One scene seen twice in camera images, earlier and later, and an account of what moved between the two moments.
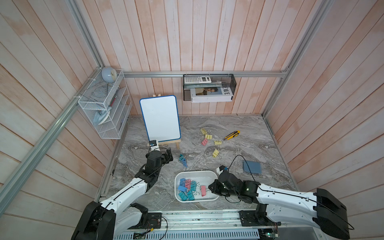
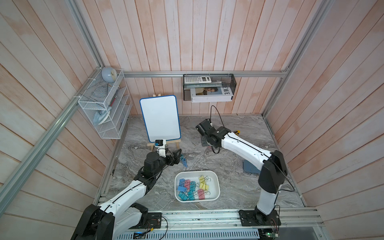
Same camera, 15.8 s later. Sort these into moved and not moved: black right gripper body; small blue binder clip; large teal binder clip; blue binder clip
Moved: black right gripper body
Not moved: small blue binder clip; large teal binder clip; blue binder clip
